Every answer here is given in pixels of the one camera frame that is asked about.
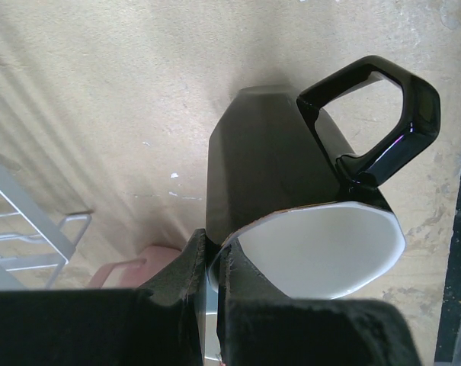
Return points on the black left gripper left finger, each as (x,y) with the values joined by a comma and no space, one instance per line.
(160,322)

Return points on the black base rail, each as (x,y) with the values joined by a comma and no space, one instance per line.
(458,248)

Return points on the light pink mug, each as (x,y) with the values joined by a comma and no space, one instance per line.
(137,271)

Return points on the black mug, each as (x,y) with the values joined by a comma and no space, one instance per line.
(286,189)

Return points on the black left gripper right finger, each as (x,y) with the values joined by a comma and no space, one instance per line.
(259,325)

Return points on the white wire dish rack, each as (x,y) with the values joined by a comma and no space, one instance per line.
(62,237)

